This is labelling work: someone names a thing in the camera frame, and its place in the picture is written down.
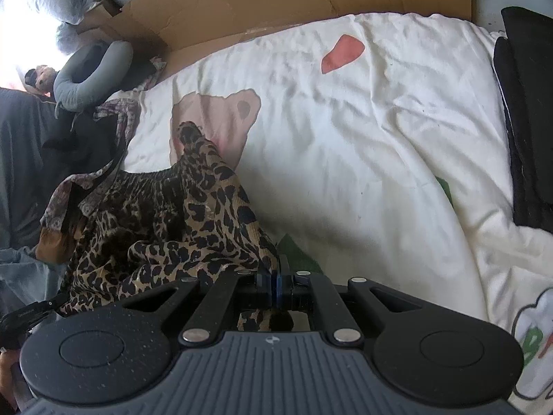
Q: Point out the dark grey cloth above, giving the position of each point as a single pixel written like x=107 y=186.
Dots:
x=21 y=160

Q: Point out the small plush toy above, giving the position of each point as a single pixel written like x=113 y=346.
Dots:
x=41 y=78

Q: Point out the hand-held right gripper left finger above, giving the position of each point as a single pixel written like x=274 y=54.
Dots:
x=269 y=288

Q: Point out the brown cardboard box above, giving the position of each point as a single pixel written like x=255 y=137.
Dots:
x=259 y=0

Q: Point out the black folded garment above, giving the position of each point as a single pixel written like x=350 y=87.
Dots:
x=531 y=116

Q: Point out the leopard print garment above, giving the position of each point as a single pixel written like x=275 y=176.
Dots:
x=194 y=207

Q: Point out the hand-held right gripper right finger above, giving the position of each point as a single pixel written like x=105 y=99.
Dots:
x=281 y=289

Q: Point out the grey long-sleeve garment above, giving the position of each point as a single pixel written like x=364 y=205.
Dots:
x=72 y=75

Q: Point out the paisley patterned garment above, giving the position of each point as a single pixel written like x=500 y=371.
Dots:
x=65 y=194

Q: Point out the white printed blanket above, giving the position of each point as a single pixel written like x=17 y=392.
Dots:
x=345 y=138

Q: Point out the blue jeans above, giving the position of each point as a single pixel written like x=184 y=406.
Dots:
x=26 y=272

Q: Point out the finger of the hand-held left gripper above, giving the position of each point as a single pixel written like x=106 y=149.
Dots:
x=26 y=314

